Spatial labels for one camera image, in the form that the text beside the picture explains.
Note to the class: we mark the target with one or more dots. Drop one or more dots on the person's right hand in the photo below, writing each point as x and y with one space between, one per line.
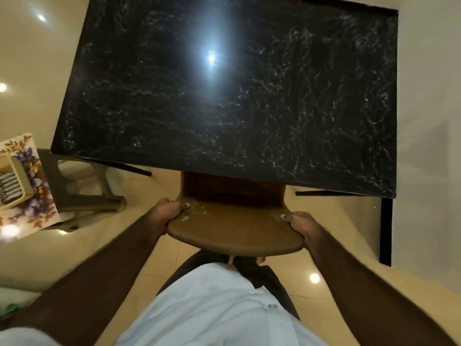
308 228

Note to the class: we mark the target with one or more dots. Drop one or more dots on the person's left hand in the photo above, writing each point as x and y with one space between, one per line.
160 215

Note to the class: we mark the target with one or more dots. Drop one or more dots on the person's left thumb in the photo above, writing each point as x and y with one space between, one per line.
179 207

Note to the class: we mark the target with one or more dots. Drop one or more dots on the person's right thumb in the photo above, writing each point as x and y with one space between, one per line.
289 218

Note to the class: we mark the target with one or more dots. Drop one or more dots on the brown plastic chair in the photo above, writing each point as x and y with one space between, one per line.
234 226

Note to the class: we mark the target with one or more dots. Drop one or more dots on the person's left forearm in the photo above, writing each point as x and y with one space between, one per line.
97 277

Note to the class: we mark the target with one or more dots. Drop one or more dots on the person's right forearm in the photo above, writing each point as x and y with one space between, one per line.
367 291

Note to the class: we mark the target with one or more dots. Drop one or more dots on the black table leg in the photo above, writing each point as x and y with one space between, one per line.
131 168
385 230

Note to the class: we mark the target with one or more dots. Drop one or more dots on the dark trousers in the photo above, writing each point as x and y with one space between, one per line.
268 281

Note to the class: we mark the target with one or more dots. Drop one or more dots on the beige plastic stool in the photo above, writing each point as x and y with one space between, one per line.
81 198

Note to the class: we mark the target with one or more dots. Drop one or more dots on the white shirt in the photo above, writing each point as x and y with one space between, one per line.
216 309

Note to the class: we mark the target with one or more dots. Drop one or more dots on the floral patterned tray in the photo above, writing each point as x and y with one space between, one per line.
34 192

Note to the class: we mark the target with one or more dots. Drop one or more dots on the beige plastic basket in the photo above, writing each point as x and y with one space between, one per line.
14 185

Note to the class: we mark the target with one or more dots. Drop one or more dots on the white cloth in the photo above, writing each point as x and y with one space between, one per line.
16 294

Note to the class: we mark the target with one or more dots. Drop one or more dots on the green object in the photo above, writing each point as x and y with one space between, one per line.
9 310

